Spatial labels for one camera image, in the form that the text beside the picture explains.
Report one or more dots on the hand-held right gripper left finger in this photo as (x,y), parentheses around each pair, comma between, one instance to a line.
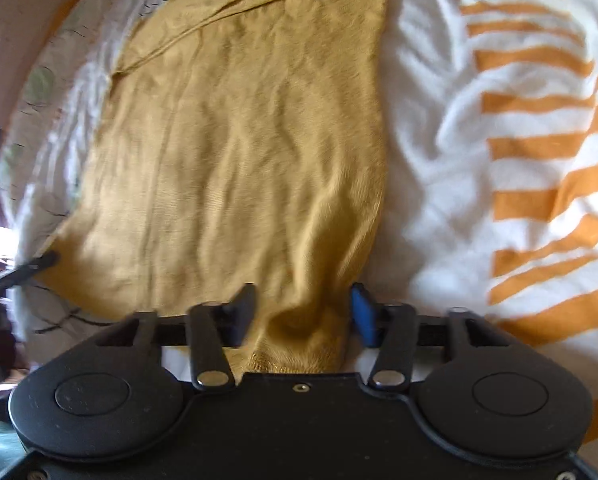
(240,317)

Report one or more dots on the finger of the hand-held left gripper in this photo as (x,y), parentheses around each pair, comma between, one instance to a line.
(36,262)

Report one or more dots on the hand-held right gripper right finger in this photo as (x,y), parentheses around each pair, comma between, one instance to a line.
(365,317)

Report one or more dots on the mustard yellow knit sweater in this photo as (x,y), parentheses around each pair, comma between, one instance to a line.
(229,160)

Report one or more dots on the white leaf and stripe blanket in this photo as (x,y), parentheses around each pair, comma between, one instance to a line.
(439,135)

